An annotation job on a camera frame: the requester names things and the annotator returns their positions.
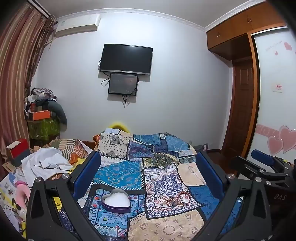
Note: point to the patchwork printed blanket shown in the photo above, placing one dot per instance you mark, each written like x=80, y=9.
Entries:
x=161, y=162

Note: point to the yellow fuzzy object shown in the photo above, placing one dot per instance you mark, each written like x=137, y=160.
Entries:
x=119, y=126

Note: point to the heart-shaped jewelry box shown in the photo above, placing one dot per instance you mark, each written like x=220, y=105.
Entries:
x=115, y=200

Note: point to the black wall television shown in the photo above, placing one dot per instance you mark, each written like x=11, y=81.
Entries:
x=126, y=58

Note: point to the white air conditioner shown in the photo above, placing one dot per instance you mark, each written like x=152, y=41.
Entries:
x=76, y=24

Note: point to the pink plush toy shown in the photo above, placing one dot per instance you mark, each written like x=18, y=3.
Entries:
x=23, y=194

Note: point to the orange striped sheet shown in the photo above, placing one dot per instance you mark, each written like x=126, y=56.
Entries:
x=67, y=148

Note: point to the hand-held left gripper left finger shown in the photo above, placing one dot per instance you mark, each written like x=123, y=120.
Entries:
x=89, y=176

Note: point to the pile of clothes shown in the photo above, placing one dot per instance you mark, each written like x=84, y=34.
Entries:
x=41, y=95

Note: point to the pale printed card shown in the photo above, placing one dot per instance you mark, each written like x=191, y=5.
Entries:
x=112, y=131

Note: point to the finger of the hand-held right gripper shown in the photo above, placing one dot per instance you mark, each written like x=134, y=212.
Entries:
x=246, y=165
x=262, y=156

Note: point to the yellow printed cloth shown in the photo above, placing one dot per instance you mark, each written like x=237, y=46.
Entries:
x=57, y=202

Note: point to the dark cloth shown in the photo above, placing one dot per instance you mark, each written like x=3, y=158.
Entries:
x=201, y=147

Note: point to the white wardrobe door pink hearts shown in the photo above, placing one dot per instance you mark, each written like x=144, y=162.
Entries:
x=275, y=115

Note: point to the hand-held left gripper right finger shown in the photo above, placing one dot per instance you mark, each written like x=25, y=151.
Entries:
x=209, y=176

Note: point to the small black wall monitor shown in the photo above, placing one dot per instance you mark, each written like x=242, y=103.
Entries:
x=122, y=83

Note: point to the white and red sticker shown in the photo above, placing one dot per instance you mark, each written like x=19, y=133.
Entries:
x=278, y=87

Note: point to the wooden overhead cabinet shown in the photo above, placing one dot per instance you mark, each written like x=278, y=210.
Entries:
x=242, y=25

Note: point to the orange box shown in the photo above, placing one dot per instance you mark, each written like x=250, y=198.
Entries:
x=41, y=115

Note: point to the white crumpled cloth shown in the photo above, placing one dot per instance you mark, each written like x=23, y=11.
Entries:
x=46, y=164

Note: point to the striped curtain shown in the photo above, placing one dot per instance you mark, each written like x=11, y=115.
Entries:
x=16, y=69

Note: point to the red box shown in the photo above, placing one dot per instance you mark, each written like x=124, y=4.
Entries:
x=19, y=149

